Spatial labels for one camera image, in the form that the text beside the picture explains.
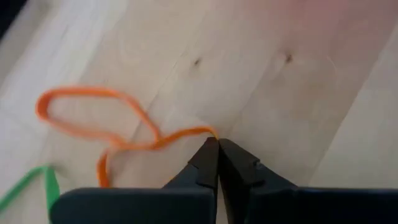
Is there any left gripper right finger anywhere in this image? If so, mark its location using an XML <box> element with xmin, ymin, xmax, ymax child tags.
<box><xmin>219</xmin><ymin>139</ymin><xmax>398</xmax><ymax>224</ymax></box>

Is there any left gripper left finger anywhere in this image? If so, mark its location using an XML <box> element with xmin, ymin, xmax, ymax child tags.
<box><xmin>49</xmin><ymin>137</ymin><xmax>218</xmax><ymax>224</ymax></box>

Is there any orange rubber band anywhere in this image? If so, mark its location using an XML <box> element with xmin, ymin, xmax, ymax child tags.
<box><xmin>35</xmin><ymin>86</ymin><xmax>220</xmax><ymax>189</ymax></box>

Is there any green rubber band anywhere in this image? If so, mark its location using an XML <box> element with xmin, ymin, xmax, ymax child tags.
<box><xmin>0</xmin><ymin>165</ymin><xmax>60</xmax><ymax>218</ymax></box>

